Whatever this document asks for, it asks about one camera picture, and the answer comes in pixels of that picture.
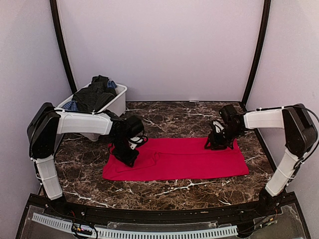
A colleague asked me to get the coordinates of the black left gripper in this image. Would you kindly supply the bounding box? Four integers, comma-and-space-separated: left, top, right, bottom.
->
111, 135, 140, 167

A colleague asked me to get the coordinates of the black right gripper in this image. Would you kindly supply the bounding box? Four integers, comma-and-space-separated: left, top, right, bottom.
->
204, 125, 243, 150

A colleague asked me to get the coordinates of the red t-shirt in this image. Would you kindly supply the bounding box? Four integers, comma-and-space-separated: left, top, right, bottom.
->
102, 137, 249, 181

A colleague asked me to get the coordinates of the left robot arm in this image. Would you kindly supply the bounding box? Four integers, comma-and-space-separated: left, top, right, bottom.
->
27, 103, 144, 217

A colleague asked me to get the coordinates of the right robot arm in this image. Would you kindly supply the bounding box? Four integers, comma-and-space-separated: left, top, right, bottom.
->
204, 104, 319, 197

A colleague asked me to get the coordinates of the black striped garment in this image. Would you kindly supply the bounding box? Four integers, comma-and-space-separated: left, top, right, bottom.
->
72, 75, 118, 113

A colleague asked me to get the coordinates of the blue checkered garment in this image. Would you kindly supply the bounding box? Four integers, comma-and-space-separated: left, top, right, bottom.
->
61, 81, 119, 112

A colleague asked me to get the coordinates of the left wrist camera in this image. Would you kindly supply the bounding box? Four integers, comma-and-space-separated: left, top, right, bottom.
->
125, 116, 145, 138

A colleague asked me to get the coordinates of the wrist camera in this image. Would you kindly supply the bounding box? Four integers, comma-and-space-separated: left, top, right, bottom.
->
219, 104, 238, 123
125, 116, 145, 138

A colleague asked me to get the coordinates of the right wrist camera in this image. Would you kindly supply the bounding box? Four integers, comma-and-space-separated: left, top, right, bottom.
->
219, 104, 238, 123

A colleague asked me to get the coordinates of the white slotted cable duct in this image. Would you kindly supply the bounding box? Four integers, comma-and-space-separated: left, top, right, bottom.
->
32, 213, 238, 239

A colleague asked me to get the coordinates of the black front rail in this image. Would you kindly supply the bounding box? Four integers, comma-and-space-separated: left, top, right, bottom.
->
22, 193, 300, 225

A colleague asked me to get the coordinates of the black frame post right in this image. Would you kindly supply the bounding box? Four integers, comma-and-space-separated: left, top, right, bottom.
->
241, 0, 271, 107

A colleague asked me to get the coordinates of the black frame post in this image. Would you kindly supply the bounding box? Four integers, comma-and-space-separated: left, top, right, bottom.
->
49, 0, 77, 93
241, 0, 271, 107

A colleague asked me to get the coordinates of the black frame post left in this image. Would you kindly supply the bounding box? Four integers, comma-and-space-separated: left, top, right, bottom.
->
49, 0, 77, 93

